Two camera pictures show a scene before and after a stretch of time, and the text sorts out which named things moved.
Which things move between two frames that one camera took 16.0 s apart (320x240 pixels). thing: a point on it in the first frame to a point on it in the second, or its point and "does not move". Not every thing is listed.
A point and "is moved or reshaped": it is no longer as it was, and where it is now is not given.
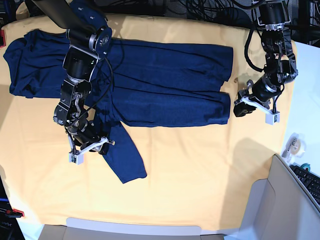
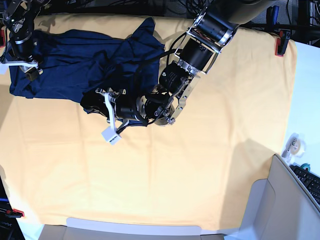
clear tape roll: x=295 y=147 does not move
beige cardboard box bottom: x=78 y=228 does not move
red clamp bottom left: x=14 y=213 does not move
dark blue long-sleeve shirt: x=137 y=85 is moved or reshaped
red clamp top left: x=2 y=41 does not move
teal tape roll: x=306 y=165 does not move
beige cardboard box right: x=279 y=208 does not move
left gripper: x=85 y=135 to x=25 y=65
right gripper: x=259 y=94 to x=125 y=104
